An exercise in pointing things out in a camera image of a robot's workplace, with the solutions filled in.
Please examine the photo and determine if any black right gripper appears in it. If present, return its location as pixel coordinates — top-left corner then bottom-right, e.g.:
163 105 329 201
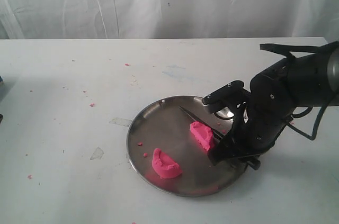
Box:
207 91 265 171

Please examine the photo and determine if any clear tape strip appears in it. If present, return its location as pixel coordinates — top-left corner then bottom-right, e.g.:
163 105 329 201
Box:
109 118 132 127

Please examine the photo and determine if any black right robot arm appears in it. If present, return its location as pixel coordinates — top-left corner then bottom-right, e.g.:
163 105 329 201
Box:
202 42 338 169

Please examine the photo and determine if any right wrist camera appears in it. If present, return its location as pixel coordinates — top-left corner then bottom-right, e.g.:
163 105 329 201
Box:
202 80 246 113

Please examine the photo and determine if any pink clay lump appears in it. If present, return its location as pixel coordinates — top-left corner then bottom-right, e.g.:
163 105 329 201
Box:
151 148 183 179

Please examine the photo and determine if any pink clay cut piece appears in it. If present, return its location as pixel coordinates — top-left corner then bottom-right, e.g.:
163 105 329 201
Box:
190 121 215 151

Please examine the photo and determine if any clear tape patch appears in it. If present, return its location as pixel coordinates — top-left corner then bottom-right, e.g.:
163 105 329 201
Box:
90 147 104 160

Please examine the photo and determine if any white backdrop curtain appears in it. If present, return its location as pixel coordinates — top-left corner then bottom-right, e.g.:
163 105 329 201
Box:
1 0 338 42

